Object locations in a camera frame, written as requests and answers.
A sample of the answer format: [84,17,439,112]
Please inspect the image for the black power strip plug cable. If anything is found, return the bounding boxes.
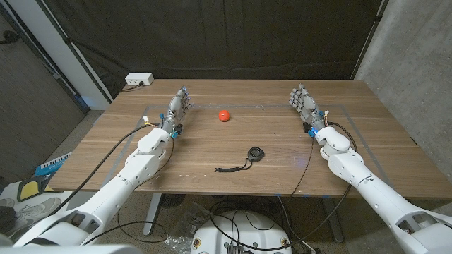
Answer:
[121,81,145,94]

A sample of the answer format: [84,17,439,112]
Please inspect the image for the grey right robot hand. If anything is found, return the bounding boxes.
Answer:
[288,83,328,138]

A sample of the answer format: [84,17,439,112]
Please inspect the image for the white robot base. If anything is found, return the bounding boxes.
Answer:
[190,210,293,254]

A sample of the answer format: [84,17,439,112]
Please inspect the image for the grey tape rectangle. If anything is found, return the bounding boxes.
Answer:
[100,104,395,191]

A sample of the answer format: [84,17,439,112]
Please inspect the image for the black stopwatch with lanyard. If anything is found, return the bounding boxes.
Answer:
[214,146,266,174]

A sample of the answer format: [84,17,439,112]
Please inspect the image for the blue booklet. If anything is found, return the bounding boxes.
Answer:
[34,151,73,177]

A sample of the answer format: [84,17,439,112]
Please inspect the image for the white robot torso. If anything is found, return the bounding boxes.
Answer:
[0,243,144,254]

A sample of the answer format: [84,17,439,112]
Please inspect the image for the black backdrop stand pole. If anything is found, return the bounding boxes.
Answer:
[35,0,114,104]
[350,0,389,80]

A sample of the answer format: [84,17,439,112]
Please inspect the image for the black round floor object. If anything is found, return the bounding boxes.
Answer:
[159,193,186,209]

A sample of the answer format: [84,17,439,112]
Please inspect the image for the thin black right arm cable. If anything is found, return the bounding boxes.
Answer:
[290,138,315,198]

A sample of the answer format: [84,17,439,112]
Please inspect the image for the sneaker print poster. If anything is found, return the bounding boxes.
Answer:
[0,181,73,244]

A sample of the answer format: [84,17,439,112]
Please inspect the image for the black backdrop curtain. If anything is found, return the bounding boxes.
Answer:
[41,0,386,100]

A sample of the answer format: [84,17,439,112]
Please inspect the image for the white table leg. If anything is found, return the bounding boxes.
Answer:
[143,193,162,236]

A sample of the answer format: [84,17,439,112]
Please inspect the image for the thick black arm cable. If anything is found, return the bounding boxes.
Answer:
[211,121,358,252]
[49,122,163,217]

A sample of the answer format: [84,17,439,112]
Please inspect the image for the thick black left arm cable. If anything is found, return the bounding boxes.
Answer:
[49,122,163,217]

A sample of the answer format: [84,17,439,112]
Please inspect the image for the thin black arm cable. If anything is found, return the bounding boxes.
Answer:
[290,138,315,198]
[81,140,175,245]

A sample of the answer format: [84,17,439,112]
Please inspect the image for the grey table leg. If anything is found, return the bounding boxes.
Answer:
[321,197,344,243]

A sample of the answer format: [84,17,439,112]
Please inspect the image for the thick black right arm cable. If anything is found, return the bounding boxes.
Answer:
[211,121,358,252]

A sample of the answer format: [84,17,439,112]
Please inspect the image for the clear plastic bag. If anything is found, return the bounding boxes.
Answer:
[164,202,211,254]

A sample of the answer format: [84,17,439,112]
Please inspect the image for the white power strip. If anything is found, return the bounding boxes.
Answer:
[124,73,155,87]

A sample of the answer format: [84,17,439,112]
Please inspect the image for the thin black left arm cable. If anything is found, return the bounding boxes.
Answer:
[81,140,175,245]

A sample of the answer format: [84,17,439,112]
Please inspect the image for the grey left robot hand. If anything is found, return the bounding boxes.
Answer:
[160,85,194,140]

